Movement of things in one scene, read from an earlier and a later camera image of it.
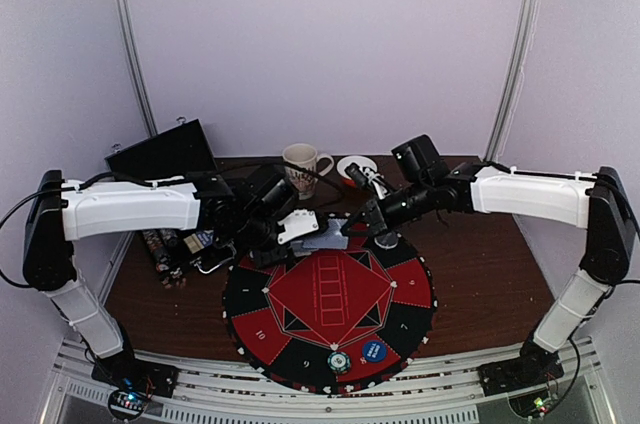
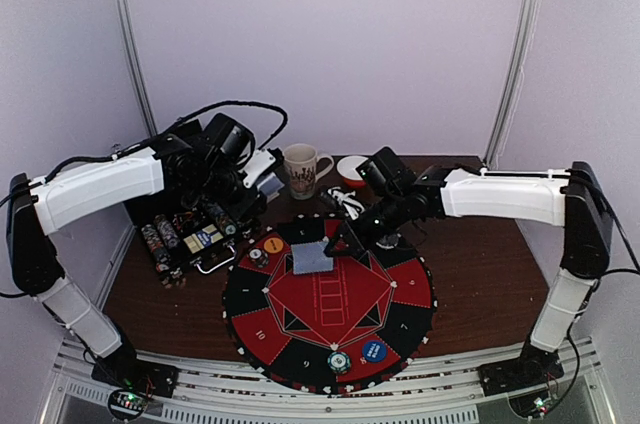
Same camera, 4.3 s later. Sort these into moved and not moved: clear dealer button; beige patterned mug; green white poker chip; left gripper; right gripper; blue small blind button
Moved: left gripper; right gripper
Not moved: green white poker chip; beige patterned mug; blue small blind button; clear dealer button
